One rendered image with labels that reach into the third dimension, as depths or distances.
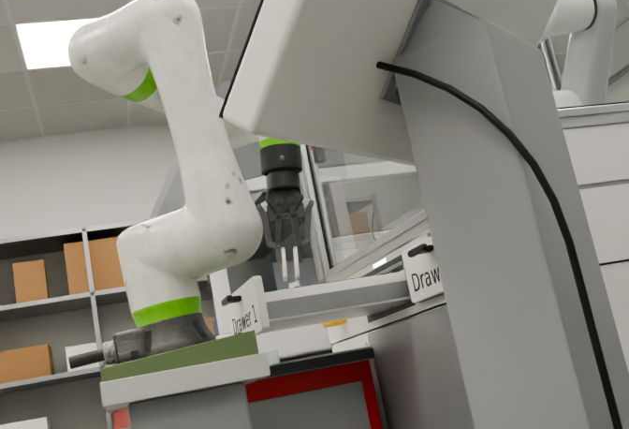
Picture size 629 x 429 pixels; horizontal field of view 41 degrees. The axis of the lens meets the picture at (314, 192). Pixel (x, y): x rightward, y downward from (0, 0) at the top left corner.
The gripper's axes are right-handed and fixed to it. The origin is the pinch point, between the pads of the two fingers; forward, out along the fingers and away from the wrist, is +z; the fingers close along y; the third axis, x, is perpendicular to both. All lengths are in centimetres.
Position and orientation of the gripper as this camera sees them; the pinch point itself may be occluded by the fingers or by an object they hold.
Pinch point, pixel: (290, 263)
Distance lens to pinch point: 187.0
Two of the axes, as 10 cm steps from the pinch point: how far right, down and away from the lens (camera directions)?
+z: 0.9, 9.7, -2.2
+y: -9.9, 0.7, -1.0
